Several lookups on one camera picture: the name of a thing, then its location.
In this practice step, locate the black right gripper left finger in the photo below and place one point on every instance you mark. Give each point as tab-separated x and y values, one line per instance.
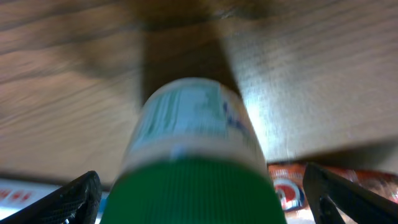
76	203

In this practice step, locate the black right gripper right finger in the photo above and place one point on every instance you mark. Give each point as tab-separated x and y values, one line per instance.
327	193

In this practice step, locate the orange chocolate bar wrapper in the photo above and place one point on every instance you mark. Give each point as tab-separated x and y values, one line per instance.
288	184

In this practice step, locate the green lid jar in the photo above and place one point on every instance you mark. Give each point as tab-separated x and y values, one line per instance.
193	158

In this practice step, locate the white green box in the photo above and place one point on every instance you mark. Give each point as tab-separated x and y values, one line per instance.
16	195

